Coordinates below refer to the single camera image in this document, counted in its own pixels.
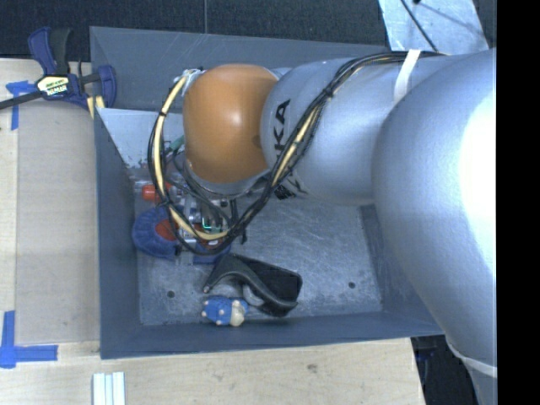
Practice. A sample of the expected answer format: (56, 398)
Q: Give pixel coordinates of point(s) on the orange-red small cylinder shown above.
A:
(149, 193)

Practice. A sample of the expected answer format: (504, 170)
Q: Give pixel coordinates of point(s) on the blue and red soft toy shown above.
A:
(147, 234)

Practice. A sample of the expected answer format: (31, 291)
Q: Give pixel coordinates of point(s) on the blue toy animal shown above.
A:
(219, 309)

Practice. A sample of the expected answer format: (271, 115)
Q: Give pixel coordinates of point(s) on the black sunglasses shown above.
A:
(274, 283)

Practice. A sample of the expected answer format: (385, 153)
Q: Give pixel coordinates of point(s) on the grey metal bin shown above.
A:
(320, 247)

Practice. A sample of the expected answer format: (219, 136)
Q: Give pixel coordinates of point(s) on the pale wood flat board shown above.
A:
(55, 226)

